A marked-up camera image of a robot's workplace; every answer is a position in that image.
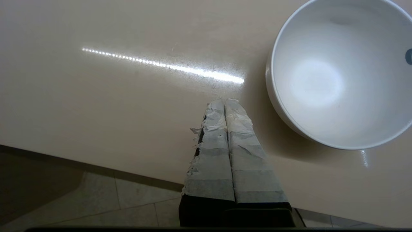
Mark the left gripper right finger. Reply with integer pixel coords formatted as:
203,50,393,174
224,98,305,228

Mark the white ceramic bowl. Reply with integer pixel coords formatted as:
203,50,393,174
265,0,412,150

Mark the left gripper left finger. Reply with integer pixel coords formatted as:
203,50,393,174
179,99,237,227

